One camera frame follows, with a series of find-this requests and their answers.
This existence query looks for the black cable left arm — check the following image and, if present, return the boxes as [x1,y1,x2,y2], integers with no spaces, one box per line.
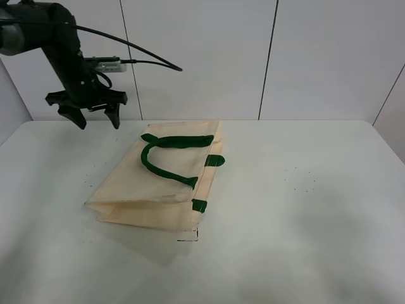
[0,18,184,88]

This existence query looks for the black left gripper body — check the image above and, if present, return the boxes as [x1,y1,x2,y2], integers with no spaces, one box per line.
[46,68,128,111]

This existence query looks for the white linen bag green handles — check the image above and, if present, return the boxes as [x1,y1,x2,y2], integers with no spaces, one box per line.
[85,120,225,232]

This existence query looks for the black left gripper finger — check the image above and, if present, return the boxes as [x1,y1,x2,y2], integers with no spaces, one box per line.
[58,106,87,130]
[104,103,120,129]

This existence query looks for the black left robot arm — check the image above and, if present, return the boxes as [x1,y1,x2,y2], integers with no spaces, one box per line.
[1,1,127,129]

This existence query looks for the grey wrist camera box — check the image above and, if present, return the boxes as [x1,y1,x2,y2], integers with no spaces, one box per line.
[84,56,127,73]

